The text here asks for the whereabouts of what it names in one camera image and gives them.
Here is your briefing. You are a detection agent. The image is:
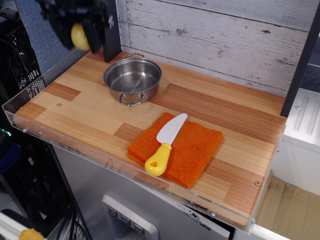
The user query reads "silver toy fridge cabinet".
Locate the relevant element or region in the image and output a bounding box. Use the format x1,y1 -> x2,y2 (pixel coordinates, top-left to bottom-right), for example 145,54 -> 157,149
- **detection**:
53,146 -> 235,240

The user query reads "black right vertical post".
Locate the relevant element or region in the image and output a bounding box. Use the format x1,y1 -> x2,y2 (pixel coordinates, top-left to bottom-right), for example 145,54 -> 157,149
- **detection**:
280,4 -> 320,118

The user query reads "yellow object bottom left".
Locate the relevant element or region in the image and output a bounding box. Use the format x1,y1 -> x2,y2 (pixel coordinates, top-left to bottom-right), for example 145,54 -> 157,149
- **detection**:
18,228 -> 45,240

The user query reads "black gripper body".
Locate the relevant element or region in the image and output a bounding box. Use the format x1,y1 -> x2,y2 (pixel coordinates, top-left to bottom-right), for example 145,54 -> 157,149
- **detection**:
37,0 -> 109,22

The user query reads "black left vertical post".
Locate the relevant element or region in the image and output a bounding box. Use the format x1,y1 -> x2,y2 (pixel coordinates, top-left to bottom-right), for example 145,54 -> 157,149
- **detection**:
102,0 -> 122,63

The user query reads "black vertical post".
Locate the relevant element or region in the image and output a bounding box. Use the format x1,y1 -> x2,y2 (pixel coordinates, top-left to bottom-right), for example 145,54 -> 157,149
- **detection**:
280,4 -> 320,118
102,0 -> 122,63

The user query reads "black plastic crate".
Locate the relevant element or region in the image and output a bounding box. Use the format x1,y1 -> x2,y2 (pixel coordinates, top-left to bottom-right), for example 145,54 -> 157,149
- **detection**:
0,25 -> 41,90

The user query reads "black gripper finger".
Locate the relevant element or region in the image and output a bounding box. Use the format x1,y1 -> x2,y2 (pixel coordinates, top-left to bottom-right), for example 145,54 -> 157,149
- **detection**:
49,18 -> 74,48
82,19 -> 104,53

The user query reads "clear acrylic table guard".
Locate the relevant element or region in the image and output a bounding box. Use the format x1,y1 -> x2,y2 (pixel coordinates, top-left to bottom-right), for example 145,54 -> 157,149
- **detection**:
3,52 -> 286,231

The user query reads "white toy sink unit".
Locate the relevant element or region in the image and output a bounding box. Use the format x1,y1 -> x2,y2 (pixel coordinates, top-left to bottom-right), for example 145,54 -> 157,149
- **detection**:
270,88 -> 320,195

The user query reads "white yellow toy knife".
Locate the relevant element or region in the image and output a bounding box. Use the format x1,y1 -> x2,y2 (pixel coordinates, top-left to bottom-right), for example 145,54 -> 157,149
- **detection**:
144,113 -> 188,177

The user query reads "yellow potato-shaped egg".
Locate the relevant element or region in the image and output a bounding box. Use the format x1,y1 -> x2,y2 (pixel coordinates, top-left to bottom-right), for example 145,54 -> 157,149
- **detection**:
71,23 -> 91,51

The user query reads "stainless steel pot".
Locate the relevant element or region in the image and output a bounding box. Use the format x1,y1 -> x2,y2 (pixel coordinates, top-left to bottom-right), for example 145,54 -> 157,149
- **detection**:
103,53 -> 163,107

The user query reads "orange knitted cloth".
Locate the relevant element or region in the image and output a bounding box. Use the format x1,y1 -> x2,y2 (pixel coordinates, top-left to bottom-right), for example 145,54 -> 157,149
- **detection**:
127,112 -> 224,189

